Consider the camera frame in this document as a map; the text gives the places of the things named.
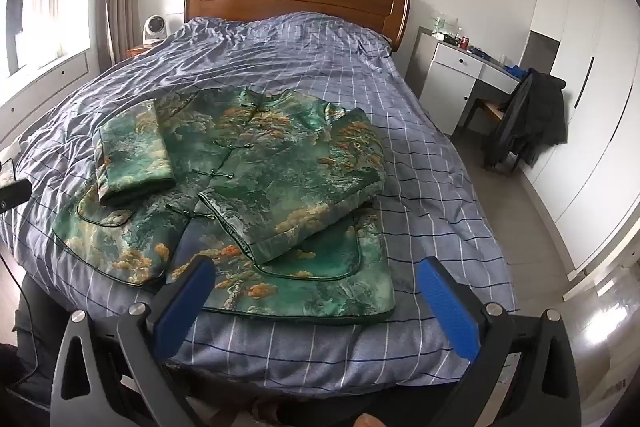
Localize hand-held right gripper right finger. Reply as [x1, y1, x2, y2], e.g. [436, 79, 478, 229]
[417, 256, 583, 427]

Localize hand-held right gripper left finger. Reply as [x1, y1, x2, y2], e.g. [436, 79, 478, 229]
[50, 255, 217, 427]

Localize green patterned satin jacket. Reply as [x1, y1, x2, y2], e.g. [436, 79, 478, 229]
[52, 87, 396, 323]

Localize white window cabinet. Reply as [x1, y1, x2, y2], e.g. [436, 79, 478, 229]
[0, 49, 91, 145]

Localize wooden chair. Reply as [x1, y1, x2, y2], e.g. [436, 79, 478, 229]
[467, 72, 536, 172]

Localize black coat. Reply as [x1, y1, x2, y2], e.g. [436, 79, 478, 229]
[492, 68, 568, 168]

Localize small white fan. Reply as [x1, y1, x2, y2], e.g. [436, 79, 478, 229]
[142, 14, 171, 46]

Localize white desk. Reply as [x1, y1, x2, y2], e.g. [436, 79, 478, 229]
[419, 27, 523, 138]

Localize white wardrobe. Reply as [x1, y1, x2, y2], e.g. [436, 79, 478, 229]
[517, 0, 640, 273]

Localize bed with checked blue cover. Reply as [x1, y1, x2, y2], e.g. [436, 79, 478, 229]
[0, 11, 518, 400]

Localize black cable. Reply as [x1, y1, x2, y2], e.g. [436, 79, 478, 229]
[0, 252, 38, 378]

